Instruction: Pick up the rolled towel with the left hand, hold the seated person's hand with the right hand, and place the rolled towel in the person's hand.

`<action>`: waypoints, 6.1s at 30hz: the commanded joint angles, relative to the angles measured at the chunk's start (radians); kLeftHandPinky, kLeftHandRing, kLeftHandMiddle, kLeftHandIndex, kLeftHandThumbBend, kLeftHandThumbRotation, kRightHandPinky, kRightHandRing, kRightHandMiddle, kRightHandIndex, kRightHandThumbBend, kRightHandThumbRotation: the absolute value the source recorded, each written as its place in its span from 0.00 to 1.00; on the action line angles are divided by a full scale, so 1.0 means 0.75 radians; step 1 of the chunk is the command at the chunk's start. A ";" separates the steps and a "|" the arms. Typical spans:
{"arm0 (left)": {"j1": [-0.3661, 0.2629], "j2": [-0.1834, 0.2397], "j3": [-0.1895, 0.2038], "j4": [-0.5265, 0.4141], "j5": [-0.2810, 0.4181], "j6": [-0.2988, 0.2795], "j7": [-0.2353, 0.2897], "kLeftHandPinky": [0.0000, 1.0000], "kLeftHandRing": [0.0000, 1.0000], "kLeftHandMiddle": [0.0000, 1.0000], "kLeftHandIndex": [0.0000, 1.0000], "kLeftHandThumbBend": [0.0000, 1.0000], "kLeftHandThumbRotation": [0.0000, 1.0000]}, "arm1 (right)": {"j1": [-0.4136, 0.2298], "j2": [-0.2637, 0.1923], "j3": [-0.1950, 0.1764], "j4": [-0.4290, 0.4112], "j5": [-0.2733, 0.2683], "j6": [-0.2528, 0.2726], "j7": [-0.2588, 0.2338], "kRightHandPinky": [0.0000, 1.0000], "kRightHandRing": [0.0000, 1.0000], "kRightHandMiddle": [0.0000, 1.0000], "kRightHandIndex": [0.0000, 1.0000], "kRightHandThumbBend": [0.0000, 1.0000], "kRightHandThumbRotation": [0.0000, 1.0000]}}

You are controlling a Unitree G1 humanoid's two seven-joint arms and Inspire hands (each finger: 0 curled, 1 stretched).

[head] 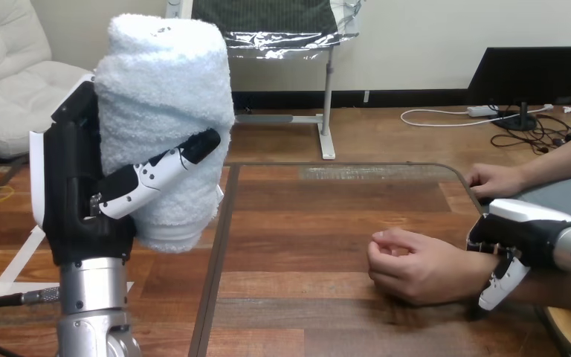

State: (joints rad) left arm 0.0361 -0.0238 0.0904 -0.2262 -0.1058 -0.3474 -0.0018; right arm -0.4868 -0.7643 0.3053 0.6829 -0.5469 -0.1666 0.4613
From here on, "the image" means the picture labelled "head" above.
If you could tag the foil sheet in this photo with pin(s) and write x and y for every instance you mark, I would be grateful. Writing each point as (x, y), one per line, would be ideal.
(285, 42)

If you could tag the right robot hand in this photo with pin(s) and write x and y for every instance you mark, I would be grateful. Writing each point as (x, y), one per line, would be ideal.
(522, 231)

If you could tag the white power strip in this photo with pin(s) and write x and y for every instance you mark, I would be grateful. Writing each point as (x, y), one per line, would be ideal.
(481, 111)

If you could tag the person's forearm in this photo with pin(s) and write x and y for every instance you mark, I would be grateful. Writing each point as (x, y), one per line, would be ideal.
(561, 160)
(556, 290)

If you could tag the person's hand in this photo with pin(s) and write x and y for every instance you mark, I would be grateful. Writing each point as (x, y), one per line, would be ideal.
(428, 268)
(495, 181)

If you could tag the person's body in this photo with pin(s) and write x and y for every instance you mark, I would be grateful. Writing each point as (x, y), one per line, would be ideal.
(566, 197)

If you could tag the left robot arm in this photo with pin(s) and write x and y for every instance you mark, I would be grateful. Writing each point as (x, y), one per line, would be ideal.
(91, 305)

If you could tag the white cushioned chair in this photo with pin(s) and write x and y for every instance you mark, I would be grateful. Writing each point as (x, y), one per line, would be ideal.
(9, 74)

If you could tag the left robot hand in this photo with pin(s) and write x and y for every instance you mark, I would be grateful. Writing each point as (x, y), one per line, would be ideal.
(66, 197)

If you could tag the dark screen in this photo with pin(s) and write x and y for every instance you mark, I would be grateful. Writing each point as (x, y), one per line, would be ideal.
(532, 74)

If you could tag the white desk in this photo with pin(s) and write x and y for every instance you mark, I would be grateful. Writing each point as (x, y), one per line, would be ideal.
(326, 118)

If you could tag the white towel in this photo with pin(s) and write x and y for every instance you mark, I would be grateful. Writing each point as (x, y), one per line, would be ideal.
(162, 98)

